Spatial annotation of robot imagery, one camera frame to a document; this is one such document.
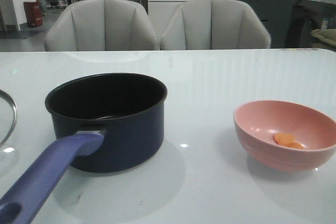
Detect pink bowl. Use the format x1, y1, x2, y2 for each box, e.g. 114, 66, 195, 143
234, 100, 335, 172

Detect orange ham slices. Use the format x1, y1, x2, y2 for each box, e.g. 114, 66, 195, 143
272, 133, 305, 150

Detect glass pot lid blue knob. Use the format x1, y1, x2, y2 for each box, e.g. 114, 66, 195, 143
1, 90, 18, 147

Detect right grey armchair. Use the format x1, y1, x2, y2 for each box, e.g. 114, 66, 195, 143
160, 0, 271, 50

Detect grey armchair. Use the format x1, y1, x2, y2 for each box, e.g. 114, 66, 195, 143
160, 0, 271, 50
44, 0, 159, 51

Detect left grey armchair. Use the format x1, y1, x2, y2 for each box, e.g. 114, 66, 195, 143
44, 0, 159, 51

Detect grey kitchen counter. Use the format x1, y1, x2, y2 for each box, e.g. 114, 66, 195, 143
239, 0, 335, 48

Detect blue saucepan with handle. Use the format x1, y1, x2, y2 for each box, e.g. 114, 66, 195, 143
1, 73, 167, 223

